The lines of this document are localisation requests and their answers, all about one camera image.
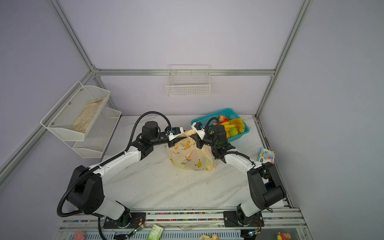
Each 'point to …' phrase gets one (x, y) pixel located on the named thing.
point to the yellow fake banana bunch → (237, 123)
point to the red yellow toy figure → (281, 236)
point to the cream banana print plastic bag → (185, 154)
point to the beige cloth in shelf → (86, 115)
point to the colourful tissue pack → (266, 155)
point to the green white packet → (155, 233)
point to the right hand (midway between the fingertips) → (189, 133)
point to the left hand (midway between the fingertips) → (183, 132)
